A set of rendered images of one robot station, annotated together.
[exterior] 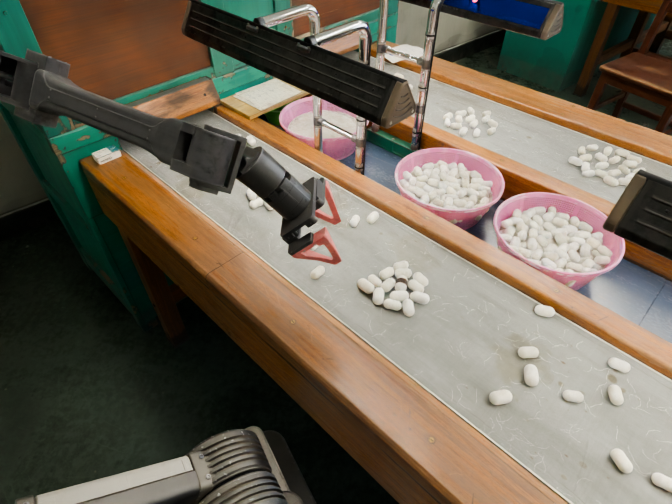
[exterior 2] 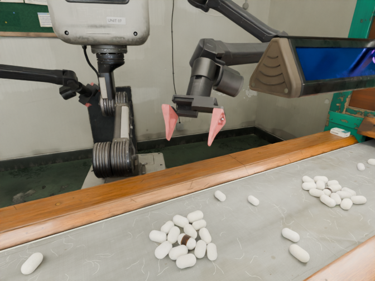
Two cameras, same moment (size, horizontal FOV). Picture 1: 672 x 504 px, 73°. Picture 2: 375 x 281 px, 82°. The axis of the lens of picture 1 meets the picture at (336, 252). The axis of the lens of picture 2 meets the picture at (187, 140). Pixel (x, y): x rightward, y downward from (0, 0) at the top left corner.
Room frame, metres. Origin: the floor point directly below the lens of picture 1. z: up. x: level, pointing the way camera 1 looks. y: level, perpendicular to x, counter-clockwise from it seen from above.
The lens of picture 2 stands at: (0.70, -0.43, 1.10)
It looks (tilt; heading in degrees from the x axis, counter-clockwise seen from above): 23 degrees down; 109
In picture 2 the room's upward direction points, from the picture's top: straight up
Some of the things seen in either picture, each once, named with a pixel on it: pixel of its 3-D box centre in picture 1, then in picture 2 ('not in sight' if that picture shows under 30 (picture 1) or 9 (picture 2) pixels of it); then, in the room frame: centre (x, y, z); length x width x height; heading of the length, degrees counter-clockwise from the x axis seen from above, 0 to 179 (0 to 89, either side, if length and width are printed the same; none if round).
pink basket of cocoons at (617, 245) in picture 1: (550, 245); not in sight; (0.73, -0.48, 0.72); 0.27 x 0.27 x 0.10
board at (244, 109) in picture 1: (276, 92); not in sight; (1.39, 0.19, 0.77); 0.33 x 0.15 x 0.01; 135
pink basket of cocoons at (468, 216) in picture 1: (445, 191); not in sight; (0.93, -0.28, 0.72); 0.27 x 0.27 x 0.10
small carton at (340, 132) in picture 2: (106, 154); (340, 132); (1.02, 0.60, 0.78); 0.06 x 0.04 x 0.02; 135
